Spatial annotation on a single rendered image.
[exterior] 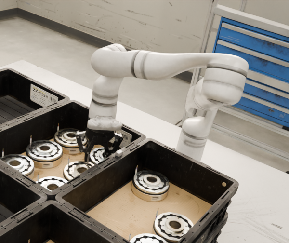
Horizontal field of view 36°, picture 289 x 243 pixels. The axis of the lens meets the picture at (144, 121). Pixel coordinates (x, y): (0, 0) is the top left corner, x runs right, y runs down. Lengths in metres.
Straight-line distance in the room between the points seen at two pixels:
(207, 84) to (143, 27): 3.32
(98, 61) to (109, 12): 3.36
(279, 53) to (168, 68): 1.93
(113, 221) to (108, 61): 0.40
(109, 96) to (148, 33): 3.13
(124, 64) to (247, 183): 0.75
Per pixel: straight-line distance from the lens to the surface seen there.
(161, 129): 1.83
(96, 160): 1.30
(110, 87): 1.17
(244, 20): 2.94
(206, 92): 0.99
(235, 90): 0.98
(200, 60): 1.03
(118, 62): 1.10
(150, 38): 4.27
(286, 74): 2.96
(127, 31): 4.39
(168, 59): 1.05
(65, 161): 1.33
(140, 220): 1.16
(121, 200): 1.21
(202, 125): 1.44
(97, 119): 1.18
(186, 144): 1.47
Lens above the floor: 1.59
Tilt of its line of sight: 28 degrees down
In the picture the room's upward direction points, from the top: 11 degrees clockwise
